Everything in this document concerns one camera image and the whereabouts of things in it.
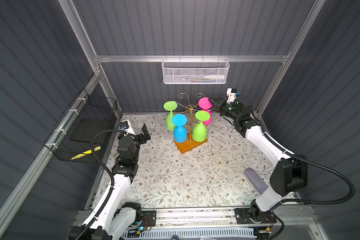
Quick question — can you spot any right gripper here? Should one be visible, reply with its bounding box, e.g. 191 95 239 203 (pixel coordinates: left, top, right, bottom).
208 97 240 123

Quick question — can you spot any pink wine glass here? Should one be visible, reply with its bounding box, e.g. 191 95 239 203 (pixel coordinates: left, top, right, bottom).
199 97 213 126

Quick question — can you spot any green wine glass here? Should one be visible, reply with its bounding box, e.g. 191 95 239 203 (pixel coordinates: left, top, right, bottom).
163 101 178 132
193 111 211 142

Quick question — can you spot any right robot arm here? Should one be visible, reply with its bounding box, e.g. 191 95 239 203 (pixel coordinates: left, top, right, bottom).
209 95 308 223

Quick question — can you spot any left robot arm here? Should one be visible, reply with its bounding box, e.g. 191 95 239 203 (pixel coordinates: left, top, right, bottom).
68 121 151 240

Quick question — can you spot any blue wine glass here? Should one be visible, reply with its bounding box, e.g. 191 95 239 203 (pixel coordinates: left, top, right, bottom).
172 114 188 143

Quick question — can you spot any floral table mat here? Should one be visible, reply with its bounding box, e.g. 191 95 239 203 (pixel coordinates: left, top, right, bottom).
122 113 274 208

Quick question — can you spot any purple oblong case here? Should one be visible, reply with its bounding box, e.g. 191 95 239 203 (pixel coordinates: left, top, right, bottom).
244 168 268 194

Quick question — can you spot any gold wire glass rack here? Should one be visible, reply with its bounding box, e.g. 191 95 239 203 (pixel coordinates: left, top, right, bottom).
174 93 208 154

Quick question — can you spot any white wire mesh basket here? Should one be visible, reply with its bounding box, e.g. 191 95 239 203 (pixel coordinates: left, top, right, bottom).
161 57 230 85

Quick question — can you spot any black wire basket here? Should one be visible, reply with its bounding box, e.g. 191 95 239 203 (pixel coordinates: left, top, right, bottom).
45 91 118 164

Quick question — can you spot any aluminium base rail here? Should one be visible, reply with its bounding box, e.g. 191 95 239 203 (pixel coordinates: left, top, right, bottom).
74 205 316 232

